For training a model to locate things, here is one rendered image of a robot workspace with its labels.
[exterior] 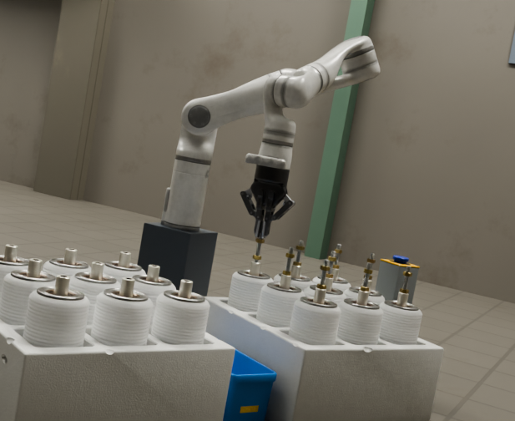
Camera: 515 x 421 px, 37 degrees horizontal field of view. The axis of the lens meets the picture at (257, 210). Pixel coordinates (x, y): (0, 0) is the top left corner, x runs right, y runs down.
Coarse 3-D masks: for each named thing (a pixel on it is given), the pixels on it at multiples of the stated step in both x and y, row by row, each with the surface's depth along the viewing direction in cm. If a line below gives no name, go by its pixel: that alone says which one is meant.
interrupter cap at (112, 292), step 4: (112, 288) 134; (116, 288) 134; (104, 292) 130; (108, 292) 131; (112, 292) 131; (116, 292) 132; (136, 292) 135; (140, 292) 135; (108, 296) 129; (112, 296) 129; (116, 296) 129; (120, 296) 131; (136, 296) 133; (140, 296) 132; (144, 296) 133; (124, 300) 128; (128, 300) 128; (132, 300) 128; (136, 300) 129; (140, 300) 129; (144, 300) 130
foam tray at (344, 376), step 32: (224, 320) 170; (256, 320) 163; (256, 352) 159; (288, 352) 150; (320, 352) 148; (352, 352) 153; (384, 352) 158; (416, 352) 164; (288, 384) 149; (320, 384) 150; (352, 384) 155; (384, 384) 160; (416, 384) 165; (288, 416) 148; (320, 416) 151; (352, 416) 156; (384, 416) 162; (416, 416) 167
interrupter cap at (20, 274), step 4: (12, 272) 132; (16, 272) 134; (20, 272) 134; (24, 272) 135; (44, 272) 137; (16, 276) 131; (20, 276) 130; (24, 276) 131; (40, 276) 135; (44, 276) 135; (48, 276) 134; (52, 276) 135; (24, 280) 130; (28, 280) 130; (32, 280) 130; (36, 280) 130; (40, 280) 131; (44, 280) 131; (48, 280) 132; (52, 280) 133
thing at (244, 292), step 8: (232, 280) 175; (240, 280) 172; (248, 280) 171; (256, 280) 172; (264, 280) 172; (272, 280) 175; (232, 288) 174; (240, 288) 172; (248, 288) 171; (256, 288) 171; (232, 296) 173; (240, 296) 172; (248, 296) 171; (256, 296) 172; (232, 304) 173; (240, 304) 172; (248, 304) 172; (256, 304) 172
